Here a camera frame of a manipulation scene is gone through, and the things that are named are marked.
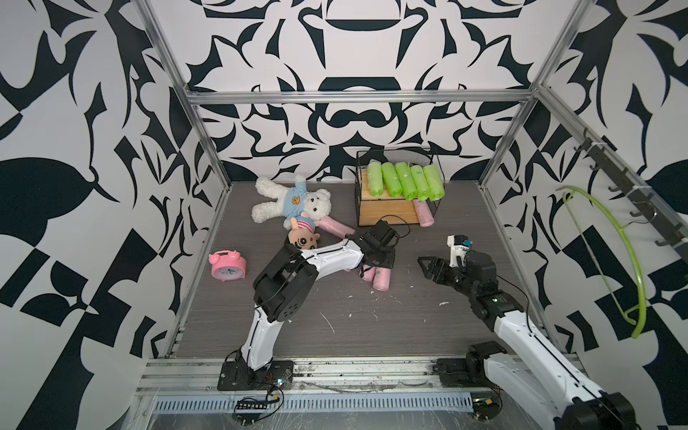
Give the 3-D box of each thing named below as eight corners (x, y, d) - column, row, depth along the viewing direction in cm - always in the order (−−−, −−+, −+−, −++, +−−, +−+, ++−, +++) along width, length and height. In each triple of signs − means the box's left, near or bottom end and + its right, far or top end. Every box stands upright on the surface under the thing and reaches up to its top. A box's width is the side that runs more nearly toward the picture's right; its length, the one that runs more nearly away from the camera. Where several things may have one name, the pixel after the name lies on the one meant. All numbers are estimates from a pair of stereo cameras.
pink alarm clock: (219, 282, 93) (205, 264, 84) (224, 268, 96) (211, 250, 87) (247, 282, 93) (236, 264, 84) (250, 268, 96) (240, 250, 87)
